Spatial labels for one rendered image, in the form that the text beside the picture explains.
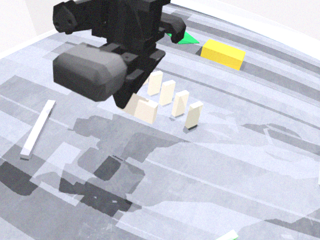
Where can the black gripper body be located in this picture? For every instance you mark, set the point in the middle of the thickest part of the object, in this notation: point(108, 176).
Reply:
point(132, 27)

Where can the yellow rectangular block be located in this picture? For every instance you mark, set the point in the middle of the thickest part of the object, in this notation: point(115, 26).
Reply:
point(223, 54)

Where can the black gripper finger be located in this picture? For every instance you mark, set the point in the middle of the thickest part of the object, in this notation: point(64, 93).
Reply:
point(123, 95)
point(149, 62)

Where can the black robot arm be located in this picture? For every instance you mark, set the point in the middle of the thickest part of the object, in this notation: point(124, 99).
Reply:
point(80, 15)

